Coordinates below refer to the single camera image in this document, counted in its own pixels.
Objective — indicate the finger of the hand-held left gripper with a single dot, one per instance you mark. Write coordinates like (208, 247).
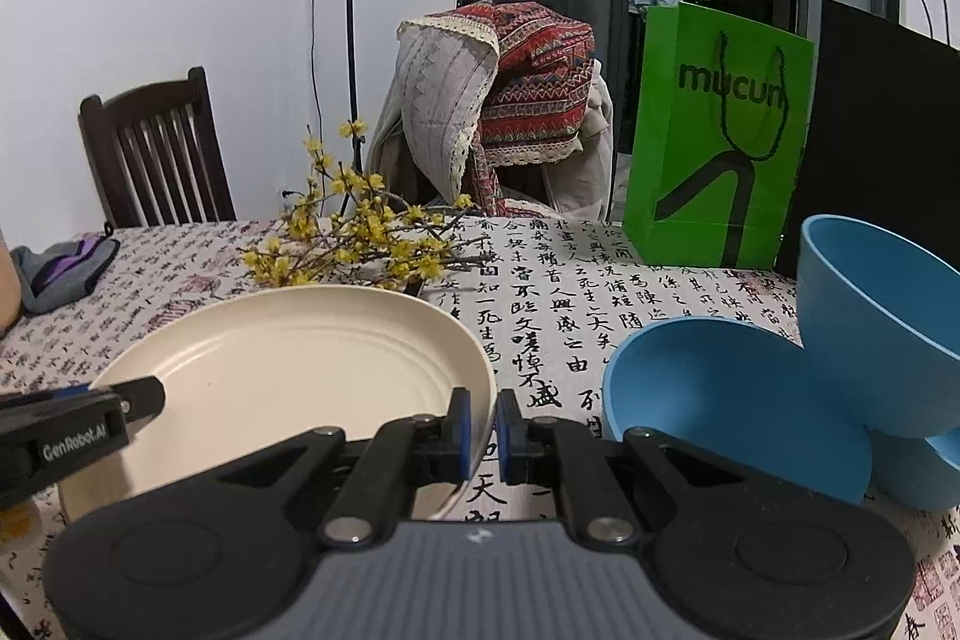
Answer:
(142, 396)

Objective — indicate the black paper bag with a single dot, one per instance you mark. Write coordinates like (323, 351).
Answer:
(862, 123)

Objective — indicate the yellow flower branches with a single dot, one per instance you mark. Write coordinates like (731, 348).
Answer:
(274, 257)

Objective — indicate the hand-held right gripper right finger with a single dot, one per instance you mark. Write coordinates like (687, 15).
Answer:
(508, 441)

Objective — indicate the dark wooden chair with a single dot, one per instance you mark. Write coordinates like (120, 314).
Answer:
(150, 108)

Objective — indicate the pink ribbed suitcase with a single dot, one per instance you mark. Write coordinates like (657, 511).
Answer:
(6, 287)

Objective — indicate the grey and purple pouch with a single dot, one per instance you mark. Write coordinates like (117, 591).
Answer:
(60, 280)

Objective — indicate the green paper bag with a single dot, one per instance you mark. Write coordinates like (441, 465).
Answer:
(675, 160)

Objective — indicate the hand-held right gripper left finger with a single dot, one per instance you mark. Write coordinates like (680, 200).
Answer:
(461, 437)

